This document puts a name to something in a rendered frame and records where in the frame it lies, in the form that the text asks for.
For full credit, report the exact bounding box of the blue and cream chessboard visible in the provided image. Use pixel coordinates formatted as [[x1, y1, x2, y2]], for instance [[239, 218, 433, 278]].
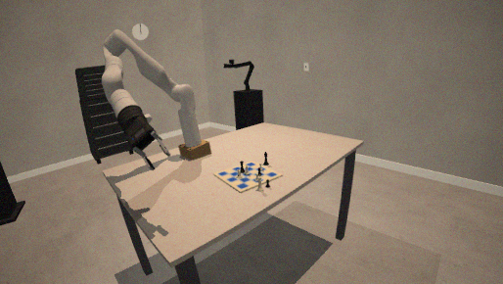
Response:
[[213, 162, 283, 193]]

